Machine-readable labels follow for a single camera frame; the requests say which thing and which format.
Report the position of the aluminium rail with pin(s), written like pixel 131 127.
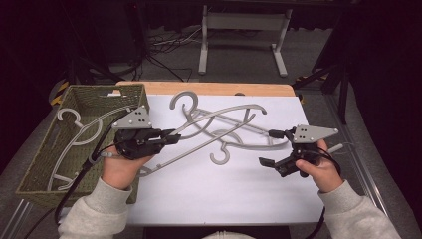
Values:
pixel 16 219
pixel 361 166

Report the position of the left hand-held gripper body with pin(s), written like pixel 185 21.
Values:
pixel 134 121

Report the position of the yellow black hazard tape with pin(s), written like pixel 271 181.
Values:
pixel 61 89

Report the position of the green woven basket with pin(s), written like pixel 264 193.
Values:
pixel 89 96

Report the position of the grey plastic clothes hanger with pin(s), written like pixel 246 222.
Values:
pixel 78 124
pixel 220 162
pixel 229 131
pixel 99 132
pixel 183 93

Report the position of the grey metal stand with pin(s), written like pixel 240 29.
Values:
pixel 245 21

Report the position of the person's left hand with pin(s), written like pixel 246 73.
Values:
pixel 119 172

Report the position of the black tripod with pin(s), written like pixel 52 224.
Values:
pixel 343 93

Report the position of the person's torso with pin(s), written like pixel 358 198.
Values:
pixel 229 235

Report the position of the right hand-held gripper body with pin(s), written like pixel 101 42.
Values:
pixel 312 134

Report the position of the person's right hand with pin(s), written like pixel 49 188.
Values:
pixel 325 176

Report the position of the black stand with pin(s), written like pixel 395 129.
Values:
pixel 139 40

